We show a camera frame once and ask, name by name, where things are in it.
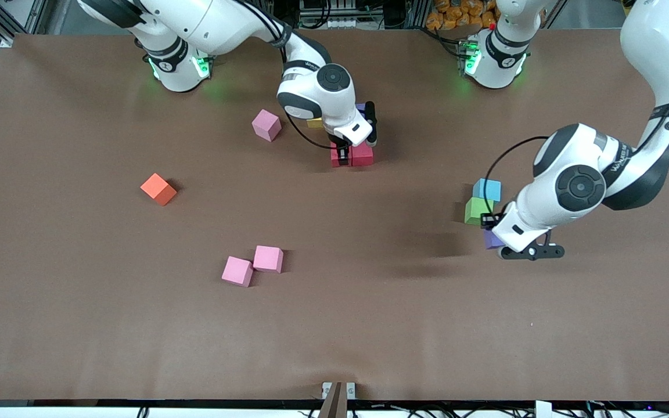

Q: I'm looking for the green foam cube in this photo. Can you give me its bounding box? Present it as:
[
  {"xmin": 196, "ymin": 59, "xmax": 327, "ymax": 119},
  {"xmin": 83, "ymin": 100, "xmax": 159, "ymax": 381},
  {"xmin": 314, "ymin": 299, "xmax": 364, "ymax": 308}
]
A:
[{"xmin": 465, "ymin": 197, "xmax": 491, "ymax": 226}]

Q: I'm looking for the light pink foam cube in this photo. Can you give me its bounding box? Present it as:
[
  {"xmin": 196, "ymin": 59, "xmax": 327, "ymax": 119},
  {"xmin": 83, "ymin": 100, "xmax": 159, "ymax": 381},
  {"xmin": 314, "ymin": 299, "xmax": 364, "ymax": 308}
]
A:
[
  {"xmin": 252, "ymin": 109, "xmax": 282, "ymax": 142},
  {"xmin": 253, "ymin": 246, "xmax": 284, "ymax": 273}
]

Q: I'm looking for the orange foam cube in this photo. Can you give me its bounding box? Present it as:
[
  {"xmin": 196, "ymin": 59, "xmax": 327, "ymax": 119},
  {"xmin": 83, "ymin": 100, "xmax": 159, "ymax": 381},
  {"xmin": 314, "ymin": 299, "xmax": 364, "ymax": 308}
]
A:
[{"xmin": 140, "ymin": 173, "xmax": 178, "ymax": 207}]

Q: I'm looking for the light blue foam cube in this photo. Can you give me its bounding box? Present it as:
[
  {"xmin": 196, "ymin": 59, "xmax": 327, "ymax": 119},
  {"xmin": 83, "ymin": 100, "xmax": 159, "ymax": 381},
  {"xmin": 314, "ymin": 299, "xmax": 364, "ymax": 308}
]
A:
[{"xmin": 473, "ymin": 178, "xmax": 502, "ymax": 203}]

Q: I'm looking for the white power strip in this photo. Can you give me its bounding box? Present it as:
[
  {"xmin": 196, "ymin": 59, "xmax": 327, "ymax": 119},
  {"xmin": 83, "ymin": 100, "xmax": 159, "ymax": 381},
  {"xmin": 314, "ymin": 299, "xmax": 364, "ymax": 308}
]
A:
[{"xmin": 301, "ymin": 16, "xmax": 364, "ymax": 30}]

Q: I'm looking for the bag of oranges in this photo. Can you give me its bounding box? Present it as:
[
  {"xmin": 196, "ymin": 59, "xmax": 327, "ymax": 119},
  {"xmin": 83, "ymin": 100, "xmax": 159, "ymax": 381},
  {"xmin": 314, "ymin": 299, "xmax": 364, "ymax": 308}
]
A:
[{"xmin": 426, "ymin": 0, "xmax": 501, "ymax": 31}]

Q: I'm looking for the brown table cover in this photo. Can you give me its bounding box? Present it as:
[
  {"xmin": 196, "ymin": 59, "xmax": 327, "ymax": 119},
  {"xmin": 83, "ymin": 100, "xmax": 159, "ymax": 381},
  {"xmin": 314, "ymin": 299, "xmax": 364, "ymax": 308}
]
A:
[{"xmin": 0, "ymin": 28, "xmax": 669, "ymax": 402}]

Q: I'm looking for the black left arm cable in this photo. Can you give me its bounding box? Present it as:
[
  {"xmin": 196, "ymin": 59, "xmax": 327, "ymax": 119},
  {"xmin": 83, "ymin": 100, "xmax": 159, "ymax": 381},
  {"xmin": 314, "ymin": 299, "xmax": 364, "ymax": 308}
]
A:
[{"xmin": 484, "ymin": 136, "xmax": 550, "ymax": 217}]

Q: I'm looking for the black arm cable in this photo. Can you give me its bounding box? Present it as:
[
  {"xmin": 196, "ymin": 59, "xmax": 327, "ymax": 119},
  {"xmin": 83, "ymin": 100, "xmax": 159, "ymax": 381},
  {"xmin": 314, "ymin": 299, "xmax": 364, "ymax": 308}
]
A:
[
  {"xmin": 484, "ymin": 136, "xmax": 550, "ymax": 217},
  {"xmin": 284, "ymin": 113, "xmax": 335, "ymax": 150}
]

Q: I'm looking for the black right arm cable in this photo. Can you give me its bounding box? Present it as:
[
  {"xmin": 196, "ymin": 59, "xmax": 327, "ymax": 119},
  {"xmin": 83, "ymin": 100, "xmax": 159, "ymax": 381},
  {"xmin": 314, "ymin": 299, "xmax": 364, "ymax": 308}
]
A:
[{"xmin": 284, "ymin": 113, "xmax": 335, "ymax": 150}]

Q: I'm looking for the metal bracket with post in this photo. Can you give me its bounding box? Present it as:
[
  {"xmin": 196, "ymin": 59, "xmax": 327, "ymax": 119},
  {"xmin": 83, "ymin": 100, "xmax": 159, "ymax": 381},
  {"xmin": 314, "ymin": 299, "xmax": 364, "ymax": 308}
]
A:
[{"xmin": 318, "ymin": 381, "xmax": 357, "ymax": 418}]

